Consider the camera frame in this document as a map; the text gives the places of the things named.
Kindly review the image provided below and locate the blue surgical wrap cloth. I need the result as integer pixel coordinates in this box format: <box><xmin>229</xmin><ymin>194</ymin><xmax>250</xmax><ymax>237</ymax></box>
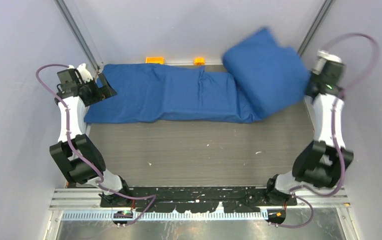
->
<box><xmin>85</xmin><ymin>28</ymin><xmax>309</xmax><ymax>124</ymax></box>

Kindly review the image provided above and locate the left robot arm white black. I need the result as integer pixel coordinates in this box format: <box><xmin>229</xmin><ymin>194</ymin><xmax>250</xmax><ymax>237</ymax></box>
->
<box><xmin>50</xmin><ymin>63</ymin><xmax>132</xmax><ymax>207</ymax></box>

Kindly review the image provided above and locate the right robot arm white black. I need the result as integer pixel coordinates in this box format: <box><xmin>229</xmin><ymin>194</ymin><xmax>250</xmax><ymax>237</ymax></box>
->
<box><xmin>264</xmin><ymin>50</ymin><xmax>354</xmax><ymax>205</ymax></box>

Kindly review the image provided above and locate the yellow toy block large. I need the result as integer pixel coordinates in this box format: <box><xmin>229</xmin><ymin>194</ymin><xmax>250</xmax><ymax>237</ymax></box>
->
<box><xmin>145</xmin><ymin>56</ymin><xmax>165</xmax><ymax>65</ymax></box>

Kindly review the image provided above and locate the small orange toy block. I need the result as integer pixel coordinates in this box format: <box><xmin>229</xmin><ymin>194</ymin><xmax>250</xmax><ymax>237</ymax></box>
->
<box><xmin>193</xmin><ymin>57</ymin><xmax>205</xmax><ymax>66</ymax></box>

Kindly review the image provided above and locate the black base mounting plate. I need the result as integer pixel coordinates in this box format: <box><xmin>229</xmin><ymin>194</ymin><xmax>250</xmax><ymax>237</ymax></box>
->
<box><xmin>99</xmin><ymin>186</ymin><xmax>296</xmax><ymax>214</ymax></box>

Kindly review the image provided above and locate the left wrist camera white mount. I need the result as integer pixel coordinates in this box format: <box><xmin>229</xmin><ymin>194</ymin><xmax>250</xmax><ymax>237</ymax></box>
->
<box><xmin>76</xmin><ymin>63</ymin><xmax>94</xmax><ymax>83</ymax></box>

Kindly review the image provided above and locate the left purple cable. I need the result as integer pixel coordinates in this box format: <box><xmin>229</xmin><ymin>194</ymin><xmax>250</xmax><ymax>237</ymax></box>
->
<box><xmin>35</xmin><ymin>63</ymin><xmax>157</xmax><ymax>227</ymax></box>

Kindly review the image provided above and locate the purple cable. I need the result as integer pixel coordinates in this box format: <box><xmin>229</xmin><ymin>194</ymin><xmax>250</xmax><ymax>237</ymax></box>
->
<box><xmin>270</xmin><ymin>32</ymin><xmax>380</xmax><ymax>229</ymax></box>
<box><xmin>35</xmin><ymin>63</ymin><xmax>157</xmax><ymax>227</ymax></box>

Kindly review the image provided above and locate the aluminium frame rail right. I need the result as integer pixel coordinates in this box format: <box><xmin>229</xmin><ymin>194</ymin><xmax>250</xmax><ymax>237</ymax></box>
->
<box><xmin>297</xmin><ymin>0</ymin><xmax>335</xmax><ymax>56</ymax></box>

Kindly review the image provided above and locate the aluminium frame post left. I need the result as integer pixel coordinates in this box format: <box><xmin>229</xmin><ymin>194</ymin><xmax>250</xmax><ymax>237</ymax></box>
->
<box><xmin>54</xmin><ymin>0</ymin><xmax>104</xmax><ymax>73</ymax></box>

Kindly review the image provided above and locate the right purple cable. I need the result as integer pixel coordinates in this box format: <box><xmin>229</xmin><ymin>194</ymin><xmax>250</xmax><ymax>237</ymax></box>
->
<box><xmin>270</xmin><ymin>32</ymin><xmax>380</xmax><ymax>229</ymax></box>

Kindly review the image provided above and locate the aluminium front rail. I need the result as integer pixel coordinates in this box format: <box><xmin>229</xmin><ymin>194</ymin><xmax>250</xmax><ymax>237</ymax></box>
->
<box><xmin>50</xmin><ymin>186</ymin><xmax>350</xmax><ymax>224</ymax></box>

